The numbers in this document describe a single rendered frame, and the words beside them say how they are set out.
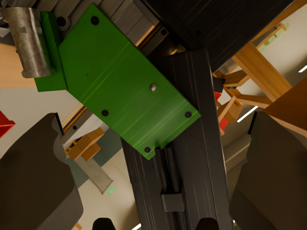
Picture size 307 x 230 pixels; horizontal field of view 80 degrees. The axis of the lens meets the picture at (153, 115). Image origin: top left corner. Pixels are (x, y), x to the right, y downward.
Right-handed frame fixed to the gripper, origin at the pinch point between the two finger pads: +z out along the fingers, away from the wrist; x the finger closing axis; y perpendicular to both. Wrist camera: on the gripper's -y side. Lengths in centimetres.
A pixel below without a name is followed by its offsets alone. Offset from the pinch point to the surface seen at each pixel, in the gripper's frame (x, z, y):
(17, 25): -15.2, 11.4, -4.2
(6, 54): -33.2, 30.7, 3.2
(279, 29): 496, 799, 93
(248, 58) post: 46, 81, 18
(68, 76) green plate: -12.2, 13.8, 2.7
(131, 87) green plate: -3.5, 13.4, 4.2
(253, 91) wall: 440, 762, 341
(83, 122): -16.2, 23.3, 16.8
